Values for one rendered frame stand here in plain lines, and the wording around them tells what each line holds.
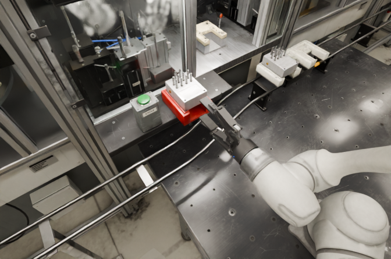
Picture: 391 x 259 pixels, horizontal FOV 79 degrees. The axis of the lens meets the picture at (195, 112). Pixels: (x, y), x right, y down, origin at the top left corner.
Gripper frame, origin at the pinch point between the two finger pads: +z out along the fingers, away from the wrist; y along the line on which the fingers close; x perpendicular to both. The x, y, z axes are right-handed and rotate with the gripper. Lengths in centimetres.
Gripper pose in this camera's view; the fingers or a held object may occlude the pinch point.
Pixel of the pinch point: (207, 112)
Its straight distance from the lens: 79.0
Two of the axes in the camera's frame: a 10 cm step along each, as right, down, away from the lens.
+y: 0.0, -6.5, -7.6
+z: -5.8, -6.2, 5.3
